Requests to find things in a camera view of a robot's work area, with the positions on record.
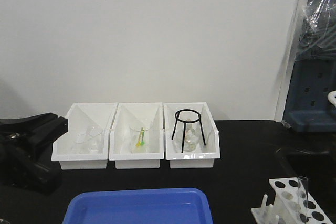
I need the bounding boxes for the right white storage bin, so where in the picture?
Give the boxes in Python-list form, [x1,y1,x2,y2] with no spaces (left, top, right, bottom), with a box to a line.
[163,102,221,169]

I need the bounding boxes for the white lab faucet green knobs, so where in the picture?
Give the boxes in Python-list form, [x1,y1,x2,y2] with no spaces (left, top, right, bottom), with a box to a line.
[327,90,336,106]

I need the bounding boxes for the blue plastic tray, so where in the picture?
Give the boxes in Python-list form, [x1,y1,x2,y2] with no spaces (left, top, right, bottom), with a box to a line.
[63,188,213,223]

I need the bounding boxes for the clear glass test tube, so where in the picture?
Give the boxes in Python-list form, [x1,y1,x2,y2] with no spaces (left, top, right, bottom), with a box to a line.
[297,176,309,223]

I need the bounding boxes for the glass flask in bin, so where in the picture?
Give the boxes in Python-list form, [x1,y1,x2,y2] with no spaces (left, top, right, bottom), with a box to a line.
[173,122,201,153]

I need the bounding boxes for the plastic bag of tubes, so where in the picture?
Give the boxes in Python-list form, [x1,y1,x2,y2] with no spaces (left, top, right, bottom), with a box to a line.
[296,0,335,61]

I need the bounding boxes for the black wire tripod stand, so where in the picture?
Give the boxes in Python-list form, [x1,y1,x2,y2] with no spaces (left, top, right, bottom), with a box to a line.
[171,109,207,154]

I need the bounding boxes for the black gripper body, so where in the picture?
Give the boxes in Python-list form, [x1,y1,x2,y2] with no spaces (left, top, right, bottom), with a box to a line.
[1,113,68,194]

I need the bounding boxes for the beaker with yellow-green sticks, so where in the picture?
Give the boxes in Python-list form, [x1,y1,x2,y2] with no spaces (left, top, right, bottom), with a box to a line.
[130,125,151,153]

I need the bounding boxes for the white storage bin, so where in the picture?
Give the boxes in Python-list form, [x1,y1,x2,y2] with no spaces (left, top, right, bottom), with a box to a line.
[109,102,165,169]
[163,102,221,169]
[51,103,118,170]

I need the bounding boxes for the left white storage bin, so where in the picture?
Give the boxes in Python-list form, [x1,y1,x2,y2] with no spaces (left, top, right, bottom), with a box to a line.
[51,103,118,170]

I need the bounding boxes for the blue-grey pegboard drying rack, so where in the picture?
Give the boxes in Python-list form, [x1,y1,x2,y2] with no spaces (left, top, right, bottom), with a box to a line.
[282,0,336,133]

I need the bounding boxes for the middle white storage bin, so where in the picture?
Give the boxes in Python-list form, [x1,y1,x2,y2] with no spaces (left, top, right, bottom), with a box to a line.
[109,102,165,169]

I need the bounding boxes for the white test tube rack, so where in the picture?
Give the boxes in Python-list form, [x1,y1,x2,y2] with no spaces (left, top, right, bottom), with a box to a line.
[251,177,332,223]

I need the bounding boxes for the small glassware in left bin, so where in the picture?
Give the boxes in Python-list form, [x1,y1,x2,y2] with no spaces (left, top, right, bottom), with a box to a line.
[71,126,103,154]

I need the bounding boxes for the black lab sink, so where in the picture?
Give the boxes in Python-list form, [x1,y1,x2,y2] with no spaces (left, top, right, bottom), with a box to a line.
[275,148,335,199]

